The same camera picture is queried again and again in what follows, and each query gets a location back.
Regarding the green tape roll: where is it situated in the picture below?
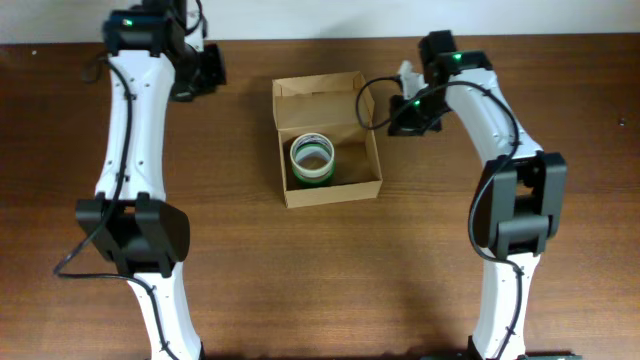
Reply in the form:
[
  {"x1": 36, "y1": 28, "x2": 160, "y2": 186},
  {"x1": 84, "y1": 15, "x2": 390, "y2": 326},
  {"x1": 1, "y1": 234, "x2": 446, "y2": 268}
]
[{"x1": 290, "y1": 143, "x2": 336, "y2": 186}]

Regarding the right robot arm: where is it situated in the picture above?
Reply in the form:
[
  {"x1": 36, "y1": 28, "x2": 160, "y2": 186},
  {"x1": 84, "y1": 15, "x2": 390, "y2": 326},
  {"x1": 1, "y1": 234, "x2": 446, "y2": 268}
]
[{"x1": 387, "y1": 30, "x2": 568, "y2": 359}]

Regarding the brown cardboard box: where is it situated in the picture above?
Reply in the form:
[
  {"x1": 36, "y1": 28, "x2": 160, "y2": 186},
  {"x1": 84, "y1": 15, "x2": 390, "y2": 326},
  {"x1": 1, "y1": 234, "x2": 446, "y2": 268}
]
[{"x1": 272, "y1": 71, "x2": 383, "y2": 208}]

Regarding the white tape roll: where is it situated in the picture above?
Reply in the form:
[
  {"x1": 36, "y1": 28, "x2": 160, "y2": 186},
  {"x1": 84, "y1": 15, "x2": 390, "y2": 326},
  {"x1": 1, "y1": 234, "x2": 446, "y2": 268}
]
[{"x1": 290, "y1": 133, "x2": 336, "y2": 183}]

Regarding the black cable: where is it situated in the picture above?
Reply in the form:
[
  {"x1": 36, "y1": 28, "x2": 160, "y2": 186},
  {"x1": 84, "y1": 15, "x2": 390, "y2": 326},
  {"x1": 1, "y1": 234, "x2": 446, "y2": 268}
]
[
  {"x1": 355, "y1": 75, "x2": 526, "y2": 360},
  {"x1": 52, "y1": 57, "x2": 179, "y2": 360}
]

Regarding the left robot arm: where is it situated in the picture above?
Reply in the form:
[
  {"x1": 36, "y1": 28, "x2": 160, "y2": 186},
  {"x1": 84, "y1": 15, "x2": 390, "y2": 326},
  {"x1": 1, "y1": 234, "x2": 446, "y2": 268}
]
[{"x1": 71, "y1": 0, "x2": 226, "y2": 359}]

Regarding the right black cable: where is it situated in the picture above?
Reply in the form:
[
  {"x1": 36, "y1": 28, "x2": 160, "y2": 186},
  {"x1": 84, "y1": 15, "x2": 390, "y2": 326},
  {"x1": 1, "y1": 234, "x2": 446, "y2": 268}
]
[{"x1": 355, "y1": 75, "x2": 526, "y2": 360}]

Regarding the left black cable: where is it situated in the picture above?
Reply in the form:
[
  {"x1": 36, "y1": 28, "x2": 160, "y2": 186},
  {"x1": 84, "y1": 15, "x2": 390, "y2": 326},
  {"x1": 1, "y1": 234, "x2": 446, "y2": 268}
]
[{"x1": 52, "y1": 57, "x2": 179, "y2": 360}]

